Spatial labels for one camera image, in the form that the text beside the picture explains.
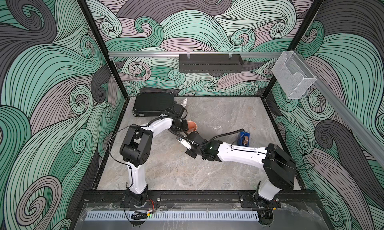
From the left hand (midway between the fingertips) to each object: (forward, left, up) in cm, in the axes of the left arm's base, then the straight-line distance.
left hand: (185, 127), depth 95 cm
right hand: (-14, -1, +3) cm, 14 cm away
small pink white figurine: (+21, +2, +1) cm, 21 cm away
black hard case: (+22, +29, -2) cm, 36 cm away
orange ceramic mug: (-1, -4, +3) cm, 5 cm away
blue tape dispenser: (-9, -36, +1) cm, 37 cm away
